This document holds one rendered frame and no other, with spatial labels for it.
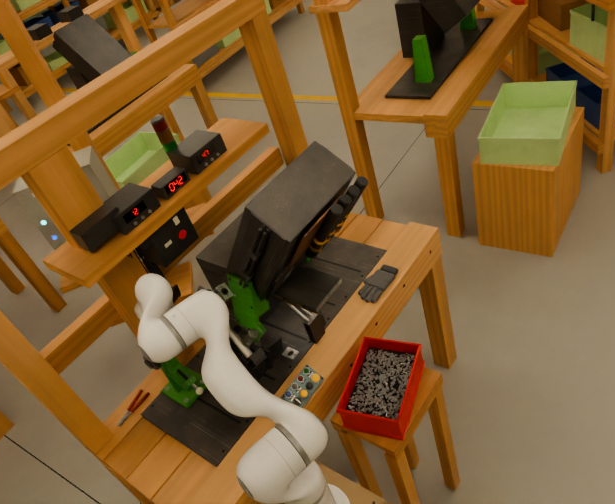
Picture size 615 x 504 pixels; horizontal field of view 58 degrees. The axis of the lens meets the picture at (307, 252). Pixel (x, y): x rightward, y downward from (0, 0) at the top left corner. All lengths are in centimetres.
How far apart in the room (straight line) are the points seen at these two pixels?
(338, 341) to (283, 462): 84
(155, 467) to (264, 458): 81
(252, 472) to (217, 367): 25
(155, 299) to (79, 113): 67
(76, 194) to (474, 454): 201
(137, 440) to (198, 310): 91
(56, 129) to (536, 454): 231
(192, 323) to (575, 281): 251
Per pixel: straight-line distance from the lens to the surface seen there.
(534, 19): 471
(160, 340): 136
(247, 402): 134
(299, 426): 134
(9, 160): 175
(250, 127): 218
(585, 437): 286
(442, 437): 233
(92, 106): 185
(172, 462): 206
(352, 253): 241
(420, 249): 235
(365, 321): 212
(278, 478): 133
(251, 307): 193
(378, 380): 197
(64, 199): 184
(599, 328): 323
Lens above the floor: 246
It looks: 39 degrees down
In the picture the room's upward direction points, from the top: 20 degrees counter-clockwise
